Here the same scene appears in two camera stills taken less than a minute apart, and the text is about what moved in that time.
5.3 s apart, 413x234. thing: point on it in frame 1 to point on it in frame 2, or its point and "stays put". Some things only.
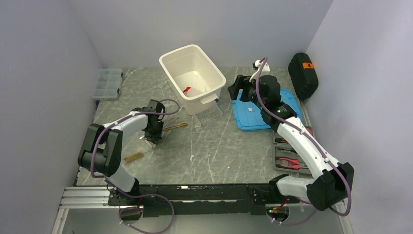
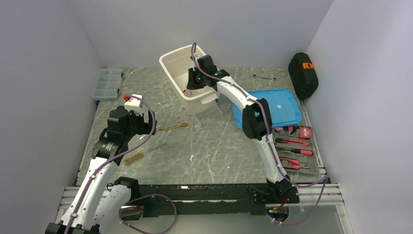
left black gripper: (156, 138) to (145, 128)
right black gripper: (241, 83) to (192, 85)
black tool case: (303, 77) stays put
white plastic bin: (196, 81) stays put
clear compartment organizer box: (108, 85) stays put
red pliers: (297, 165) stays put
